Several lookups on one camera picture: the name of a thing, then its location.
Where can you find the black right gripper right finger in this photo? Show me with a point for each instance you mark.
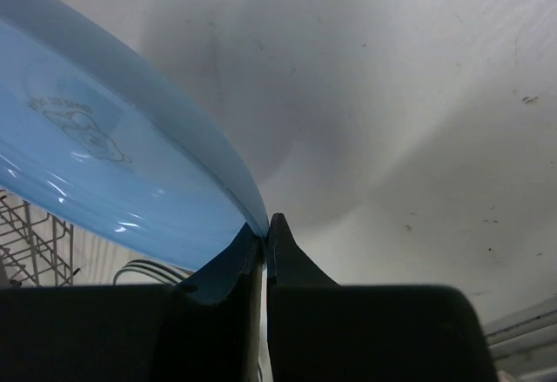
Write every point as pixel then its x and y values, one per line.
pixel 318 330

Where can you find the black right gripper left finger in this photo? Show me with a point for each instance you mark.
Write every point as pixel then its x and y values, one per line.
pixel 203 329

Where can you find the white plate thin green lines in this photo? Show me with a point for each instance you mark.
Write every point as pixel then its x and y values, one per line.
pixel 148 272

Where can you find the light blue plate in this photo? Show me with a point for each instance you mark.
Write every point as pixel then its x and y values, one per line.
pixel 93 133

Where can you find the metal wire dish rack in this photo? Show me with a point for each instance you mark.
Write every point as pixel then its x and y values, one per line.
pixel 36 246

